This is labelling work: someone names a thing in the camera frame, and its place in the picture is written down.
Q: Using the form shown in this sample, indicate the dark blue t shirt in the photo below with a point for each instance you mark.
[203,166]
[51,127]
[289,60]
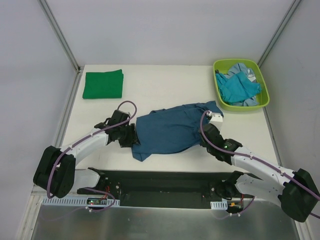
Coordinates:
[170,131]

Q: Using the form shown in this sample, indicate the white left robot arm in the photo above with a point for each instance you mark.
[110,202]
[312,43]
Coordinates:
[56,172]

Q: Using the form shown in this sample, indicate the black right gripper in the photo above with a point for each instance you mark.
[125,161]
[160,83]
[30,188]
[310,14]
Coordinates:
[208,133]

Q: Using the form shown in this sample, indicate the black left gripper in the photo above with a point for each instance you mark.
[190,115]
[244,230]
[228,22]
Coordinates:
[133,135]

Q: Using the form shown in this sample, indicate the lime green plastic basket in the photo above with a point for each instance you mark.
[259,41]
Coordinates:
[222,66]

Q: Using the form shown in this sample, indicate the left white cable duct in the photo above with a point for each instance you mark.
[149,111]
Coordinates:
[93,202]

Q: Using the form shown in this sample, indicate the right aluminium frame post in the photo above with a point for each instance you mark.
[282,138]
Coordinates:
[279,30]

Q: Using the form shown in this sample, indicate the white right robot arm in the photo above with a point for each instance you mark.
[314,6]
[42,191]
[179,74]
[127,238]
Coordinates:
[293,191]

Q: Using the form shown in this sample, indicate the right white cable duct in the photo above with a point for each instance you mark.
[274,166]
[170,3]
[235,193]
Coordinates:
[219,205]

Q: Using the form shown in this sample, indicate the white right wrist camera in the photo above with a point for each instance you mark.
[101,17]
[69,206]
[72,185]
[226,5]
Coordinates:
[215,119]

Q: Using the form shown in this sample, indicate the teal t shirt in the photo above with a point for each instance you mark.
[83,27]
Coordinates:
[238,90]

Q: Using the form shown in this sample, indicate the white cable duct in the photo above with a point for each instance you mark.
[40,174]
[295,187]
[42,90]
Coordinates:
[219,205]
[93,202]

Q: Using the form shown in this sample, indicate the left aluminium frame post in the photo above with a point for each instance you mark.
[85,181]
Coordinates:
[59,34]

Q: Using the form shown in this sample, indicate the folded green t shirt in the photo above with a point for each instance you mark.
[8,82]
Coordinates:
[103,85]

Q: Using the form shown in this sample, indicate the aluminium frame post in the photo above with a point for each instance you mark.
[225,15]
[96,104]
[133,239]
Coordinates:
[59,34]
[279,30]

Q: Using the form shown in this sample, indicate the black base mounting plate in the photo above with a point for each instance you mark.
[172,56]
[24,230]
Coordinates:
[166,199]

